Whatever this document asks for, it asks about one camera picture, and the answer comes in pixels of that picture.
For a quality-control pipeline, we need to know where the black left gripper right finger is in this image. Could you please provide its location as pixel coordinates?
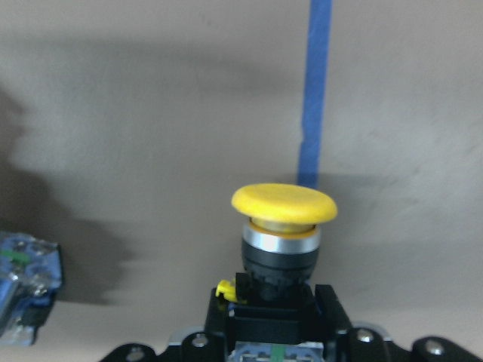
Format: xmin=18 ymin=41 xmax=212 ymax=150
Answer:
xmin=315 ymin=284 xmax=482 ymax=362

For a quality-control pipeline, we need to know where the yellow mushroom push button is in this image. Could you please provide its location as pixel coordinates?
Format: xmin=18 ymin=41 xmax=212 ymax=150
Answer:
xmin=217 ymin=183 xmax=337 ymax=348

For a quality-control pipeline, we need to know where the green mushroom push button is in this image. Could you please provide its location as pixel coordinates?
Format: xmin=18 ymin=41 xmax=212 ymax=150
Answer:
xmin=1 ymin=231 xmax=63 ymax=346

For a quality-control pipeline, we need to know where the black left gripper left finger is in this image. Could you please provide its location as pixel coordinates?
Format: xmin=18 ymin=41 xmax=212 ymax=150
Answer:
xmin=109 ymin=292 xmax=236 ymax=361

